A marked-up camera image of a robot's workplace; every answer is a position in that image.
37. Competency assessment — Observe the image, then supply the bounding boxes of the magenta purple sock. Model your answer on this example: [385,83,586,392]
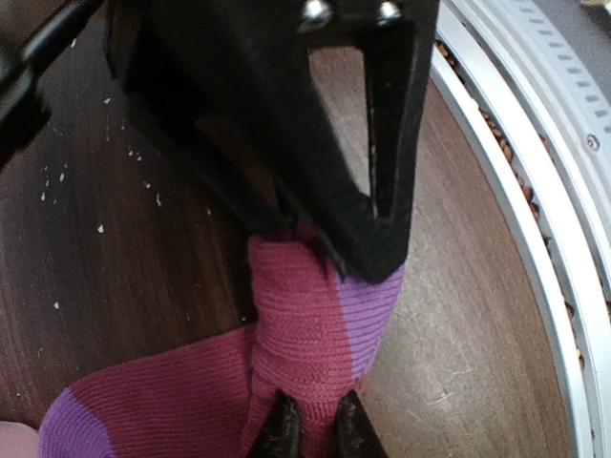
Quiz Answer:
[38,227,404,457]

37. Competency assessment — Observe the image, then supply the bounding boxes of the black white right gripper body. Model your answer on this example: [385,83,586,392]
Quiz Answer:
[0,0,440,168]

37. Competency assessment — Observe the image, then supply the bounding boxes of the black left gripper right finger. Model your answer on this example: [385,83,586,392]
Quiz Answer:
[334,390,389,458]

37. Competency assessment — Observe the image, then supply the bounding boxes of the aluminium front frame rail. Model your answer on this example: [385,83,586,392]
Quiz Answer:
[432,1,610,457]

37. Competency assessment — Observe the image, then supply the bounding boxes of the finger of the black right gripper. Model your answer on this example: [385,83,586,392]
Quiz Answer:
[107,43,297,234]
[266,13,437,283]

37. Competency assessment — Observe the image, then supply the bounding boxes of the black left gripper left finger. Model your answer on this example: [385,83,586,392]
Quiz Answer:
[247,393,301,458]

